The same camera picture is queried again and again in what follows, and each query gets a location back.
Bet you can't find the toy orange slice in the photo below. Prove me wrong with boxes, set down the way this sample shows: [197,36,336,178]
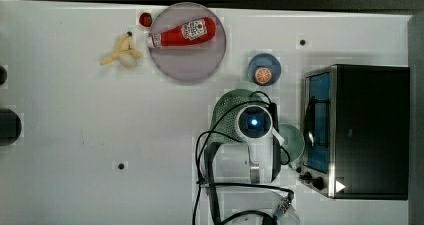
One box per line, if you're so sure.
[254,67,272,85]

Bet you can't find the red toy strawberry top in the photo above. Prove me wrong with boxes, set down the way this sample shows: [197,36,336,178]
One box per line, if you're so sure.
[139,12,152,27]

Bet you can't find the red ketchup bottle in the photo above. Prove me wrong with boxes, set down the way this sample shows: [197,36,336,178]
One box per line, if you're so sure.
[147,17,217,48]

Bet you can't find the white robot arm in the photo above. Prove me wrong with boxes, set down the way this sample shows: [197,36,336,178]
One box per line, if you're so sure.
[203,101,284,225]

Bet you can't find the peeled toy banana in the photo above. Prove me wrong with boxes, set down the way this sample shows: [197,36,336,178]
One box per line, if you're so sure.
[100,31,143,68]

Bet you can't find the grey round plate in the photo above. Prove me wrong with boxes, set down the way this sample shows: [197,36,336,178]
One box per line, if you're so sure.
[146,2,227,84]

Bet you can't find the green plastic strainer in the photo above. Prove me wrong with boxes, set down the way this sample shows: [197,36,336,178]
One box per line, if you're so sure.
[207,82,271,144]

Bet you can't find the black cable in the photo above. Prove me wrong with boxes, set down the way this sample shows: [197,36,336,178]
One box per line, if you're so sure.
[191,90,296,225]

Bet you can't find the black toaster oven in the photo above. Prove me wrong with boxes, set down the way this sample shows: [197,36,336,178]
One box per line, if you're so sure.
[298,64,410,200]

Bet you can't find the green mug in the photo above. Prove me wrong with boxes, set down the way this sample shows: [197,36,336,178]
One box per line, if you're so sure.
[279,124,305,172]

